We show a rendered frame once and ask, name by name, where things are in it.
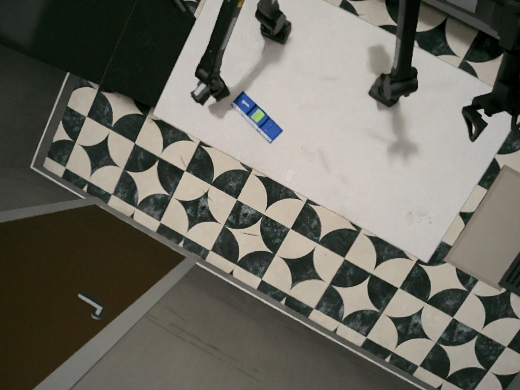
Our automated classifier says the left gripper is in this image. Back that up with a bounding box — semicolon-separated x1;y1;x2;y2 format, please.
461;73;520;143

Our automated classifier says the blue rack of labelled bins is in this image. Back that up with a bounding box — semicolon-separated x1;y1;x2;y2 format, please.
230;92;283;143

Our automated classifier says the green sticky note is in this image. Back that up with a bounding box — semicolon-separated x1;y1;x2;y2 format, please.
251;109;265;122

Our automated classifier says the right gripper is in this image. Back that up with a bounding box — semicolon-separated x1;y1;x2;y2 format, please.
215;76;230;102

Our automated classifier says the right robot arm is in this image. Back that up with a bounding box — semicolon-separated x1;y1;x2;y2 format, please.
190;0;292;106

